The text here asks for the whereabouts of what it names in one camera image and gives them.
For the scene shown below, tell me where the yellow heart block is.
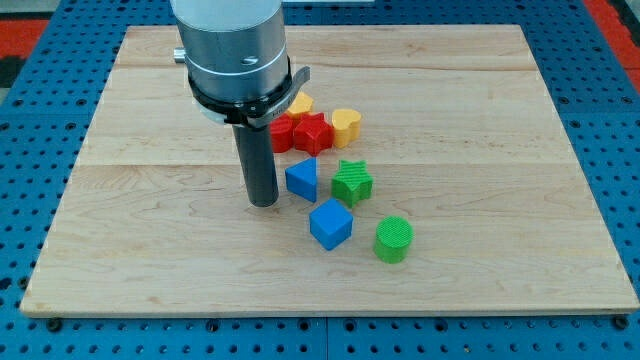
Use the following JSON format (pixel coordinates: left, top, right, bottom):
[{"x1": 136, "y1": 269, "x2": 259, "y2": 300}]
[{"x1": 331, "y1": 109, "x2": 362, "y2": 148}]

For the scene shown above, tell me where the green star block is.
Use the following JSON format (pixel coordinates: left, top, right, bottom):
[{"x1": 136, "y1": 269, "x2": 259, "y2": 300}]
[{"x1": 331, "y1": 160, "x2": 373, "y2": 208}]

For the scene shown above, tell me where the blue cube block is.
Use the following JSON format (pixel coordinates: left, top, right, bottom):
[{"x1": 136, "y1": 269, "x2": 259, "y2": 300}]
[{"x1": 309, "y1": 198, "x2": 353, "y2": 251}]

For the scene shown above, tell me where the green cylinder block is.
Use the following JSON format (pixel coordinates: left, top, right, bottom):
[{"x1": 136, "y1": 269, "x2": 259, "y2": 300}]
[{"x1": 373, "y1": 216, "x2": 414, "y2": 264}]

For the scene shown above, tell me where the red cylinder block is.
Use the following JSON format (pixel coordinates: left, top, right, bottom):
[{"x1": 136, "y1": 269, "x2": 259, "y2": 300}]
[{"x1": 270, "y1": 114, "x2": 295, "y2": 153}]

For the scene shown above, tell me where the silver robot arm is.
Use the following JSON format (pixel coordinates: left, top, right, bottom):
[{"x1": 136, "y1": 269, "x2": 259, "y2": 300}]
[{"x1": 170, "y1": 0, "x2": 310, "y2": 207}]

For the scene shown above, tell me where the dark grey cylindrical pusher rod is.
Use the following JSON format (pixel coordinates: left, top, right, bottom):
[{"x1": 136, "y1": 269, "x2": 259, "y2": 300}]
[{"x1": 233, "y1": 126, "x2": 279, "y2": 207}]

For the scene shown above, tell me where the black clamp ring mount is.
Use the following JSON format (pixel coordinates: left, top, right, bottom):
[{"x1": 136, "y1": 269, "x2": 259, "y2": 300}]
[{"x1": 188, "y1": 66, "x2": 311, "y2": 128}]

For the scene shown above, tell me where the yellow pentagon block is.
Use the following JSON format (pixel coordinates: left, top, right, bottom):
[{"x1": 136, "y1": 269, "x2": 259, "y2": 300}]
[{"x1": 286, "y1": 91, "x2": 314, "y2": 120}]

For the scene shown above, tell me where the wooden board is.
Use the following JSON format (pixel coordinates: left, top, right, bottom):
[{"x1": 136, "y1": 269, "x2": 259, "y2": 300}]
[{"x1": 21, "y1": 25, "x2": 639, "y2": 318}]

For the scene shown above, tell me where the red star block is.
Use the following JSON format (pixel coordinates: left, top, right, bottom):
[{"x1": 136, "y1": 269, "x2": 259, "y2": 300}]
[{"x1": 293, "y1": 113, "x2": 334, "y2": 157}]

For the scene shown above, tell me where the blue triangle block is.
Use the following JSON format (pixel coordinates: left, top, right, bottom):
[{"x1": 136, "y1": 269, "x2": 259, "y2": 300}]
[{"x1": 285, "y1": 157, "x2": 318, "y2": 203}]

